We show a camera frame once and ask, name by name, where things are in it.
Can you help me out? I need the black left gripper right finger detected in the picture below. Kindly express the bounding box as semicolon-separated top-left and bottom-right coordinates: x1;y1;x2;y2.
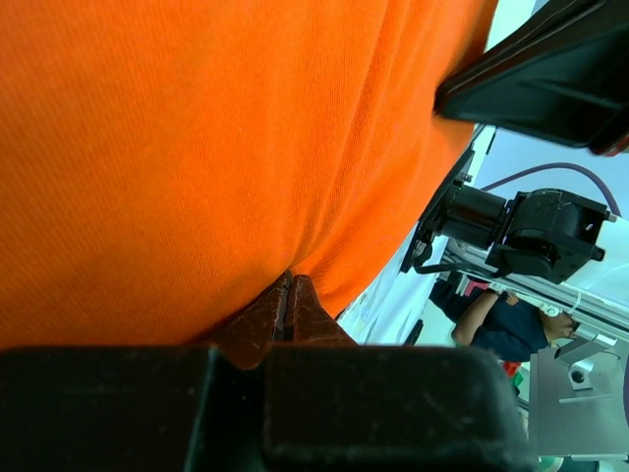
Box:
262;275;536;471

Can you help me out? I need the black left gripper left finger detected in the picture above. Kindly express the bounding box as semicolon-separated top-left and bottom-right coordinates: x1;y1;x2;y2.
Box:
1;273;293;471

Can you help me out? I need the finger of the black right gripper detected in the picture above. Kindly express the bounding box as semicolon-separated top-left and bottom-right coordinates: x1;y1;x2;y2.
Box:
434;0;628;155

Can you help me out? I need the orange t shirt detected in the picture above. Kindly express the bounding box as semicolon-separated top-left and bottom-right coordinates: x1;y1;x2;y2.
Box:
1;1;496;347

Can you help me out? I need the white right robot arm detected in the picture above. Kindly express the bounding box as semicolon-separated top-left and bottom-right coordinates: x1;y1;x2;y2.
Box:
434;1;628;329

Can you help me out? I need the person in dark shirt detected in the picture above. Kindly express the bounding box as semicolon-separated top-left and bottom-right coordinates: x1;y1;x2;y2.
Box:
429;280;579;363

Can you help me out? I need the grey metal bracket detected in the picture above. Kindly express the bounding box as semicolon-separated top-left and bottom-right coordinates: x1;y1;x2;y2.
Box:
528;334;628;461

